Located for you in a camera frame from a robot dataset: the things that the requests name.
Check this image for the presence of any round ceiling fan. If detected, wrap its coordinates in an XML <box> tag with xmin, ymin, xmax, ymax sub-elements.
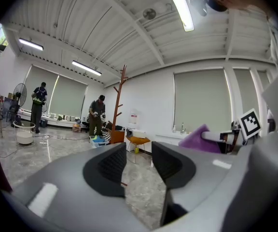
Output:
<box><xmin>142</xmin><ymin>8</ymin><xmax>157</xmax><ymax>21</ymax></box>

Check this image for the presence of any black standing fan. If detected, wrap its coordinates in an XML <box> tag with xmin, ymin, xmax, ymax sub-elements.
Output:
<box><xmin>13</xmin><ymin>83</ymin><xmax>28</xmax><ymax>127</ymax></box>

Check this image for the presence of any white rectangular box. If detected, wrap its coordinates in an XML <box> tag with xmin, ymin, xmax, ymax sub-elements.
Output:
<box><xmin>131</xmin><ymin>129</ymin><xmax>146</xmax><ymax>139</ymax></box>

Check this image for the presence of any white swivel chair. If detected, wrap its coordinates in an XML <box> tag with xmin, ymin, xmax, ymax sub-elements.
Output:
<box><xmin>82</xmin><ymin>112</ymin><xmax>91</xmax><ymax>127</ymax></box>

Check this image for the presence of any black head-worn camera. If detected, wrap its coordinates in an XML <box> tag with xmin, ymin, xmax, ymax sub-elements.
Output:
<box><xmin>189</xmin><ymin>0</ymin><xmax>209</xmax><ymax>17</ymax></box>

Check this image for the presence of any row of small bench items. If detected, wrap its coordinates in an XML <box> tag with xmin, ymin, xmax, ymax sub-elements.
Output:
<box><xmin>42</xmin><ymin>112</ymin><xmax>82</xmax><ymax>122</ymax></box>

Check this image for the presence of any long white low bench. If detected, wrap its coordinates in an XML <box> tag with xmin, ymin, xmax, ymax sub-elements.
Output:
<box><xmin>18</xmin><ymin>109</ymin><xmax>89</xmax><ymax>128</ymax></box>

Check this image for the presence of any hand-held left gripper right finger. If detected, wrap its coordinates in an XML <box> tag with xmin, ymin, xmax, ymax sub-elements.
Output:
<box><xmin>151</xmin><ymin>141</ymin><xmax>241</xmax><ymax>227</ymax></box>

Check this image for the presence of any purple cloth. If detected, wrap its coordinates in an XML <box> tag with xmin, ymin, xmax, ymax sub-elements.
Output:
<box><xmin>178</xmin><ymin>124</ymin><xmax>223</xmax><ymax>154</ymax></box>

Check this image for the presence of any wooden coat rack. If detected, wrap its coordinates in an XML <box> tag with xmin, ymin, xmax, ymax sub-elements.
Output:
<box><xmin>110</xmin><ymin>64</ymin><xmax>129</xmax><ymax>187</ymax></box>

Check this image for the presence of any clear plastic storage bin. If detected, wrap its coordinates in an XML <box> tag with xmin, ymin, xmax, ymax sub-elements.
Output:
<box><xmin>89</xmin><ymin>135</ymin><xmax>110</xmax><ymax>148</ymax></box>

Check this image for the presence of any person's grey hoodie torso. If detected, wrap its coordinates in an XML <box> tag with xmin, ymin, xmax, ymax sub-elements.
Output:
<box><xmin>222</xmin><ymin>129</ymin><xmax>278</xmax><ymax>232</ymax></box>

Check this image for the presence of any white sink cabinet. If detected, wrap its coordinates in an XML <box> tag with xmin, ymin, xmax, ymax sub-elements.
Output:
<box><xmin>154</xmin><ymin>131</ymin><xmax>190</xmax><ymax>146</ymax></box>

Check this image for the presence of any white tube ceiling light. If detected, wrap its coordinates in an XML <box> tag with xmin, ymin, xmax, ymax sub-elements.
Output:
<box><xmin>71</xmin><ymin>60</ymin><xmax>102</xmax><ymax>76</ymax></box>
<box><xmin>163</xmin><ymin>0</ymin><xmax>195</xmax><ymax>32</ymax></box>
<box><xmin>18</xmin><ymin>38</ymin><xmax>44</xmax><ymax>51</ymax></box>

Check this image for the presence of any black white striped blanket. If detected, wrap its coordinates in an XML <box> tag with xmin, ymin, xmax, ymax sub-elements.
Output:
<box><xmin>101</xmin><ymin>121</ymin><xmax>125</xmax><ymax>142</ymax></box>

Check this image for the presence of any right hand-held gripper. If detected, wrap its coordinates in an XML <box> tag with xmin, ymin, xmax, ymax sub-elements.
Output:
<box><xmin>201</xmin><ymin>108</ymin><xmax>263</xmax><ymax>154</ymax></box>

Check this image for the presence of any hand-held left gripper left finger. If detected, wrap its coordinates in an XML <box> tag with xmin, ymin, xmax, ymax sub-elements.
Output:
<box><xmin>11</xmin><ymin>142</ymin><xmax>152</xmax><ymax>232</ymax></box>

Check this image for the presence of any grey roller blind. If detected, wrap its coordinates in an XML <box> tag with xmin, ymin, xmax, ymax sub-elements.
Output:
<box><xmin>257</xmin><ymin>70</ymin><xmax>271</xmax><ymax>91</ymax></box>
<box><xmin>233</xmin><ymin>68</ymin><xmax>260</xmax><ymax>120</ymax></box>
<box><xmin>174</xmin><ymin>69</ymin><xmax>233</xmax><ymax>132</ymax></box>
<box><xmin>24</xmin><ymin>65</ymin><xmax>59</xmax><ymax>112</ymax></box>
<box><xmin>49</xmin><ymin>75</ymin><xmax>88</xmax><ymax>118</ymax></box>

